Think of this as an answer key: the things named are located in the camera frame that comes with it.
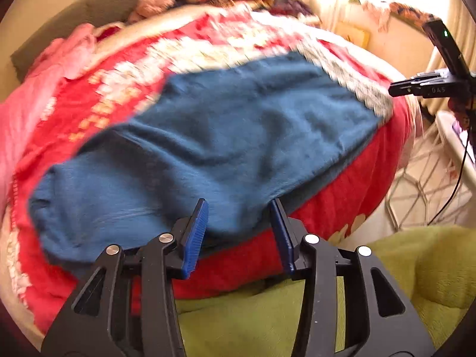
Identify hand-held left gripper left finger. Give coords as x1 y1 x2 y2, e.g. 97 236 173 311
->
40 198 209 357

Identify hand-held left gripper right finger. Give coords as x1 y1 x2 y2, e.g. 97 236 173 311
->
270 198 436 357

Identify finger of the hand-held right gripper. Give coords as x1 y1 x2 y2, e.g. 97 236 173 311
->
411 70 451 82
389 77 423 98

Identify blue denim pants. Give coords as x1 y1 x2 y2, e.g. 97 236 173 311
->
28 51 389 268

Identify yellow cardboard box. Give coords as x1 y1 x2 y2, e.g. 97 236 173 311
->
336 21 371 50

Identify red floral blanket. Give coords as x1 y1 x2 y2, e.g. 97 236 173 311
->
7 5 413 333

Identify green fleece cloth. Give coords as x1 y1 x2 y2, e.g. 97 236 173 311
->
175 225 476 357

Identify pink quilt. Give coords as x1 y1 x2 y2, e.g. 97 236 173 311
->
0 22 98 209

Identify cream bed sheet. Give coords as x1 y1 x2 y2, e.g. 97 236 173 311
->
95 4 212 58

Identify pink fuzzy garment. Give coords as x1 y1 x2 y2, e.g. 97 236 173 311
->
128 0 177 24

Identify grey bed headboard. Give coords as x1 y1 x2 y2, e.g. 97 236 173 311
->
10 0 187 79

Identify white wire rack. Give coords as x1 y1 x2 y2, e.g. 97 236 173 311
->
387 109 476 229

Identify black cable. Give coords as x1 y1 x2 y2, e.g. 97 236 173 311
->
427 126 473 227

